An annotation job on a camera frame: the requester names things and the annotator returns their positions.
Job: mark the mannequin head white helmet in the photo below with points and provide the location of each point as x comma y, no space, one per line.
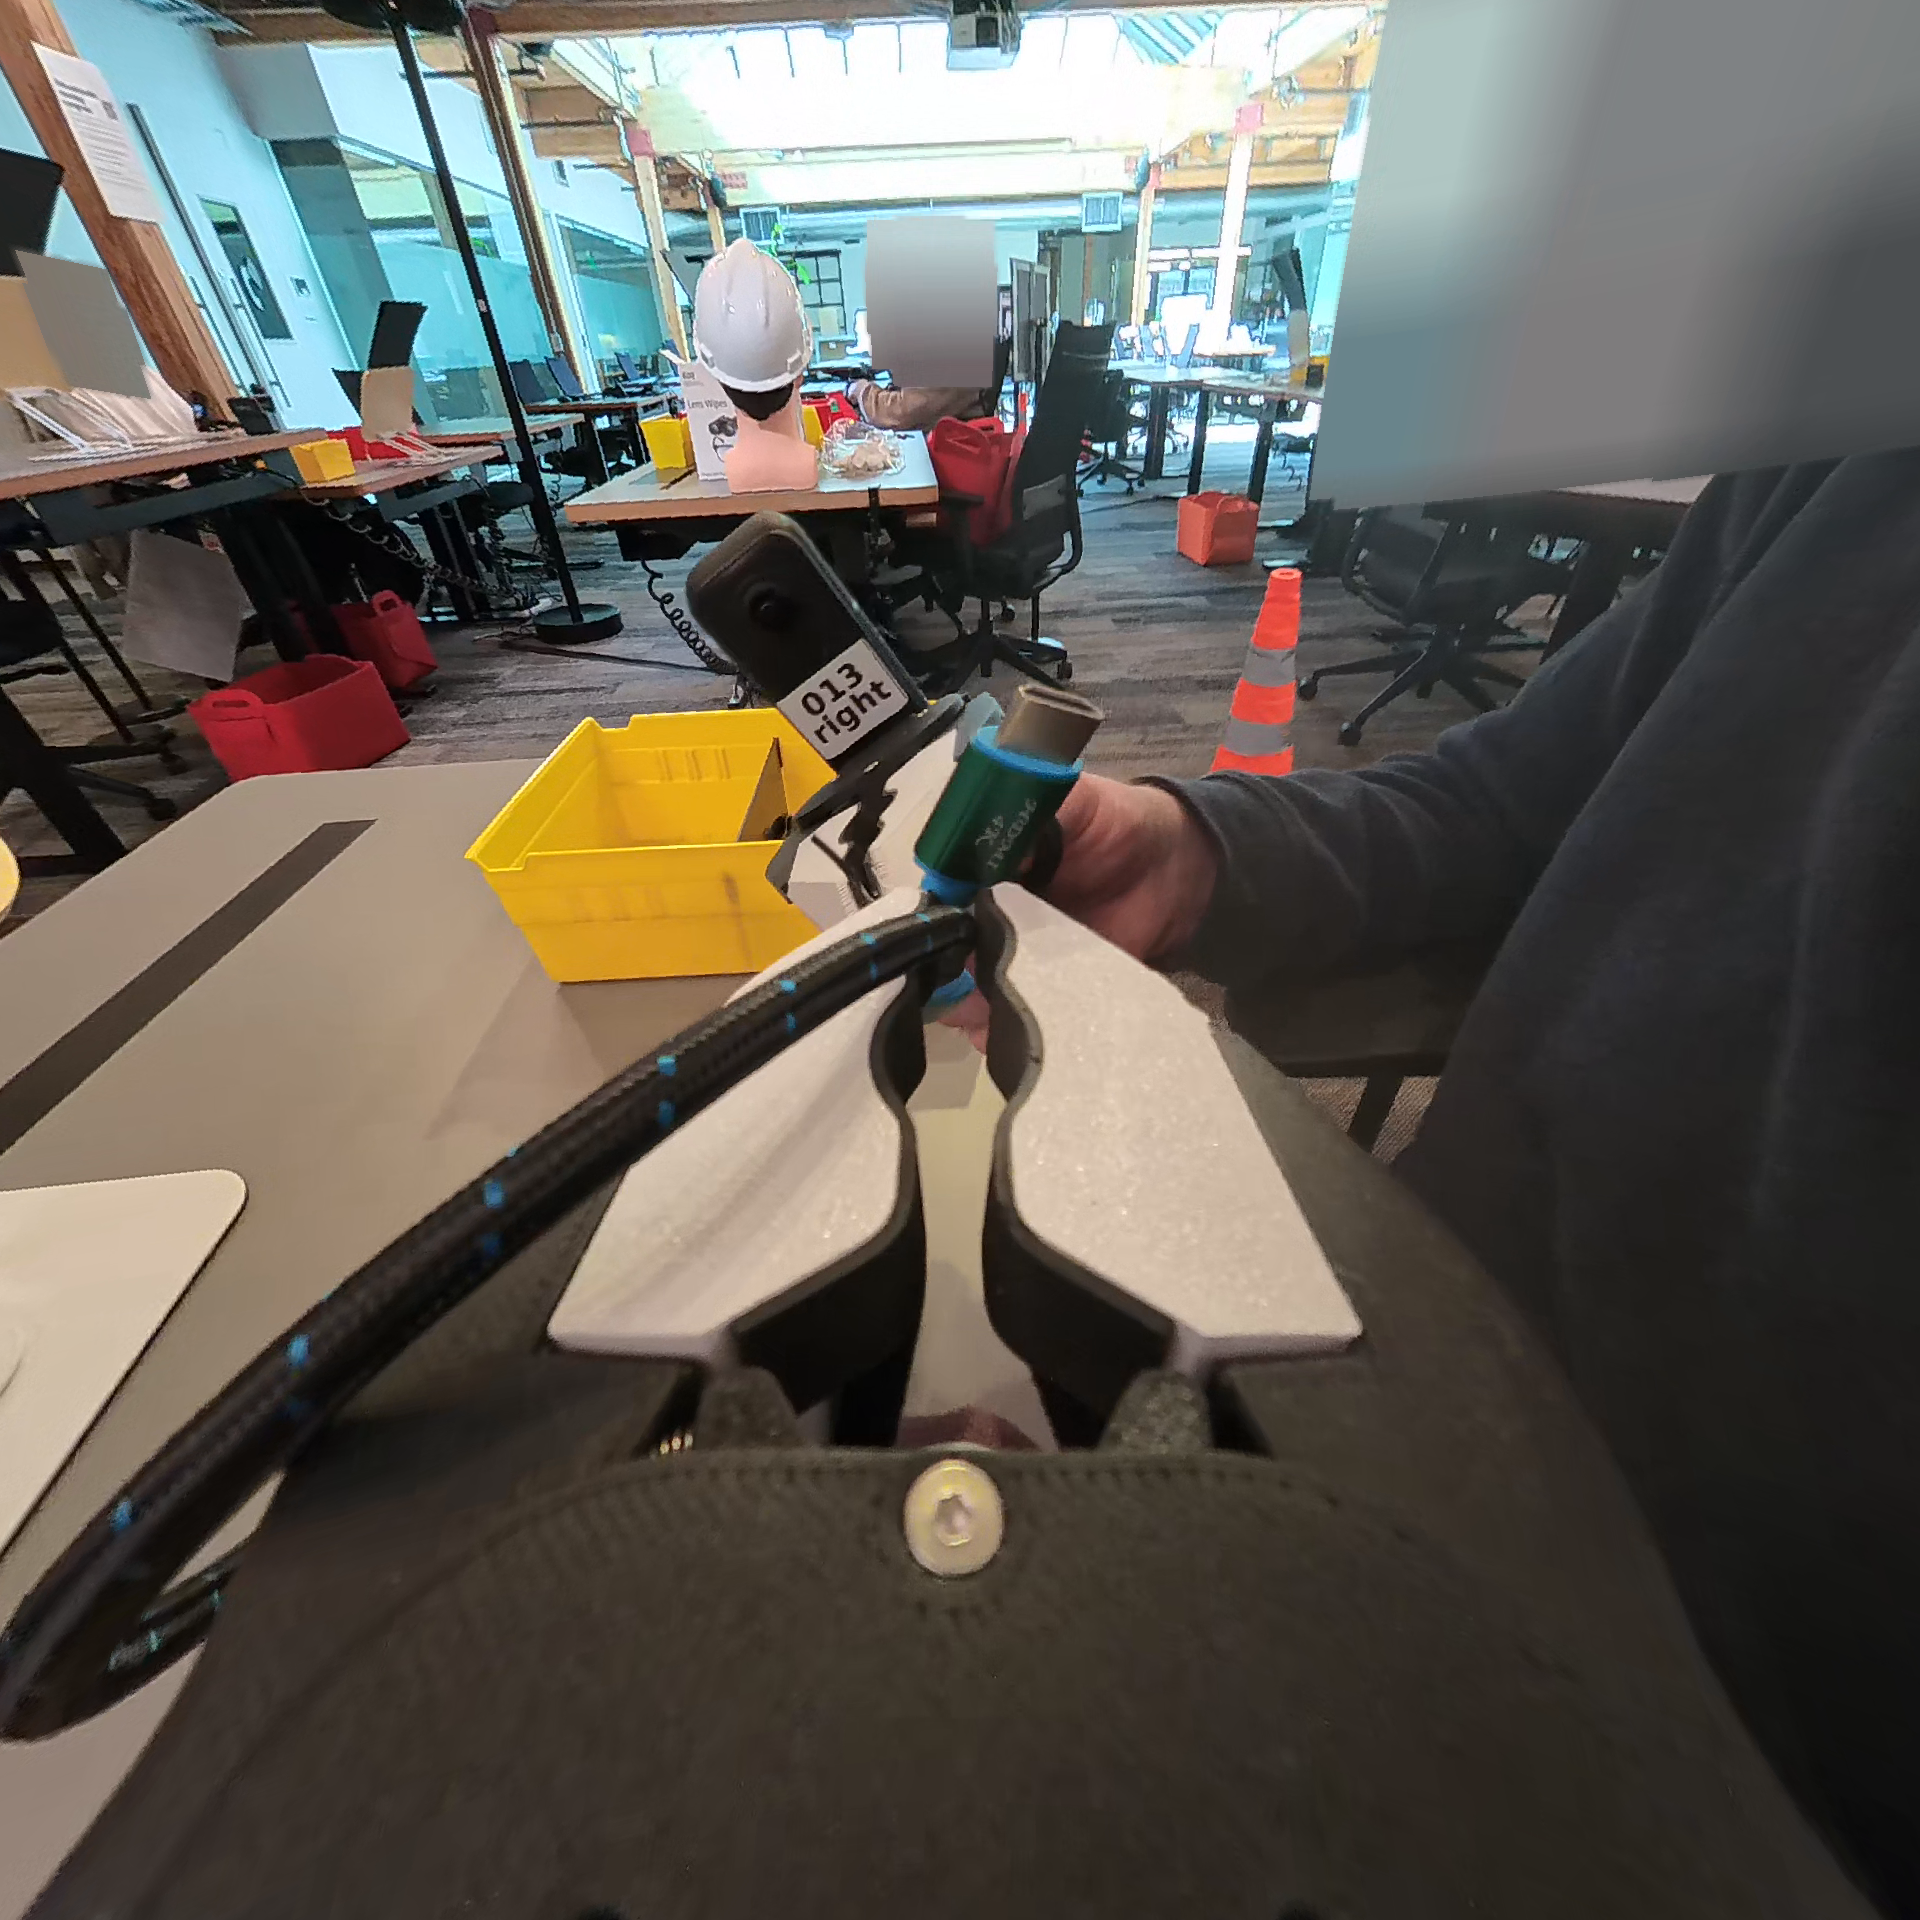
754,347

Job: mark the orange traffic cone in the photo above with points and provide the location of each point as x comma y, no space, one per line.
1266,674

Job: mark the yellow plastic bin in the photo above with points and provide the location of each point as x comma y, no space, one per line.
648,873

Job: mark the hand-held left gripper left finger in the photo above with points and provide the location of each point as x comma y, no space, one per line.
722,1233

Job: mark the black stand pole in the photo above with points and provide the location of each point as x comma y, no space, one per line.
468,300

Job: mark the black mesh office chair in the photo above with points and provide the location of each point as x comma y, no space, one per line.
1021,527
1442,586

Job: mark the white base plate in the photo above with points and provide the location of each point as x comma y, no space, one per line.
92,1293

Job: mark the wooden top office desk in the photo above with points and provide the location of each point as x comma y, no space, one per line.
754,500

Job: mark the small yellow bin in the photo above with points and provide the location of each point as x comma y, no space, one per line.
325,463
668,444

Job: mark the red bag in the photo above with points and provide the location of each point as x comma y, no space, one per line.
385,639

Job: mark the person's right hand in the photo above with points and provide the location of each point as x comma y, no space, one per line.
1126,856

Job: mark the person's right forearm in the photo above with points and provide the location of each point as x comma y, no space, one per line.
1412,780

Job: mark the person's black top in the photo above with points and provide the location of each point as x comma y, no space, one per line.
1714,1260

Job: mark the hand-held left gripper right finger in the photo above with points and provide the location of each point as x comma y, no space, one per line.
1186,1201

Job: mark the long wooden work desk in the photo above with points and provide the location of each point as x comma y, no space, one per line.
182,466

